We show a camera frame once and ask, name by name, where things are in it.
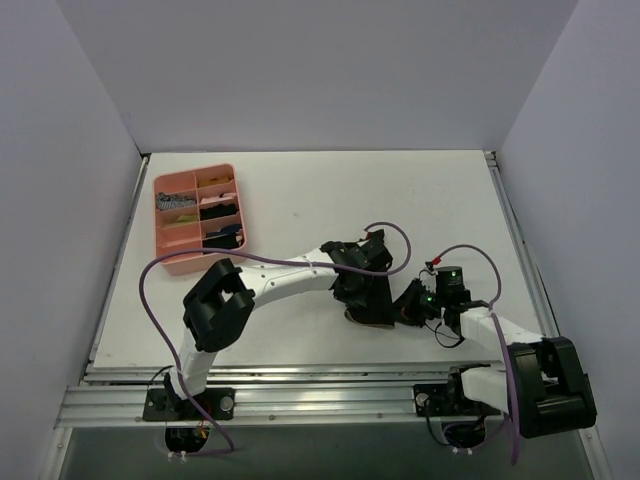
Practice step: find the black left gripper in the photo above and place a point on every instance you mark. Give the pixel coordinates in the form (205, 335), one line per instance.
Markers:
(375, 301)

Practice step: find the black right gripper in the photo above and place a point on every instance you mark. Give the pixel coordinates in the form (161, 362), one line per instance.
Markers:
(413, 302)

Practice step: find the black striped underwear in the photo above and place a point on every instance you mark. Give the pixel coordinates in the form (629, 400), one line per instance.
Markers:
(377, 310)

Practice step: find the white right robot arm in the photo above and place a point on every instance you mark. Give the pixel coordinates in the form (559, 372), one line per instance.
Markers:
(540, 384)

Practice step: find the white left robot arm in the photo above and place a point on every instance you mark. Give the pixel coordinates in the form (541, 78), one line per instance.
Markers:
(217, 308)

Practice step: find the black garment in lower compartment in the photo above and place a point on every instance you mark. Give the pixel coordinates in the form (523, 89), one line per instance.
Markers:
(228, 242)

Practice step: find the navy garment in box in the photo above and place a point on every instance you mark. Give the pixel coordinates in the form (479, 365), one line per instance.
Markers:
(233, 229)

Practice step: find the black rolled garment in box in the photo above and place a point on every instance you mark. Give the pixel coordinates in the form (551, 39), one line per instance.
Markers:
(218, 211)

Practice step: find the pink garment in box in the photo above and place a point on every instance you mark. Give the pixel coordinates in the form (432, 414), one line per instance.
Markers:
(228, 196)

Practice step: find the pink compartment organizer box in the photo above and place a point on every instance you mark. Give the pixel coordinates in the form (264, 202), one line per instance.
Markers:
(195, 209)

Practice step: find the olive garment in box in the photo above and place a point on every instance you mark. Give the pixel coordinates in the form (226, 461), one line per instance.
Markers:
(181, 220)

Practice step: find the yellow garment in box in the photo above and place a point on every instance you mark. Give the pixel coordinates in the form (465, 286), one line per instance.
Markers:
(212, 180)

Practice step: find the striped rolled garment in box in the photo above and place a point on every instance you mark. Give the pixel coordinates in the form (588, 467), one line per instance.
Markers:
(166, 202)

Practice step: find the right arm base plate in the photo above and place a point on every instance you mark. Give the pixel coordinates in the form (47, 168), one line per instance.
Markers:
(435, 400)

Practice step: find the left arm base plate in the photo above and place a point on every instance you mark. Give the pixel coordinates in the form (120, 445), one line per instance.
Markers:
(163, 406)

